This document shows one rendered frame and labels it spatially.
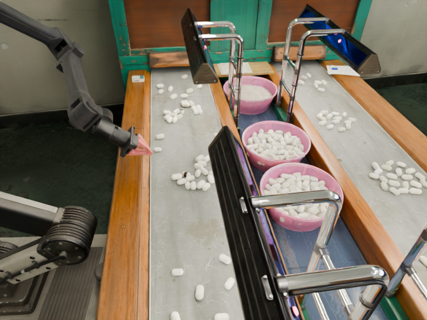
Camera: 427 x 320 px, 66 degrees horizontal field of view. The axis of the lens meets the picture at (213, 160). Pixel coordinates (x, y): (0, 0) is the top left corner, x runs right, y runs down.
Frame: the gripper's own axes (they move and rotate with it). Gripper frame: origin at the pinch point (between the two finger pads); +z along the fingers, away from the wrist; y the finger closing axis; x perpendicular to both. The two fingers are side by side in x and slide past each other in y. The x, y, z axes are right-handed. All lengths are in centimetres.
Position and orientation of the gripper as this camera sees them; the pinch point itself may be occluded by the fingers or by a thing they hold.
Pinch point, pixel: (149, 152)
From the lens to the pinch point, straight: 113.4
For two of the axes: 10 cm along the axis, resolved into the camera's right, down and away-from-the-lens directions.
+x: -6.4, 6.5, 4.2
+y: -1.4, -6.3, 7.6
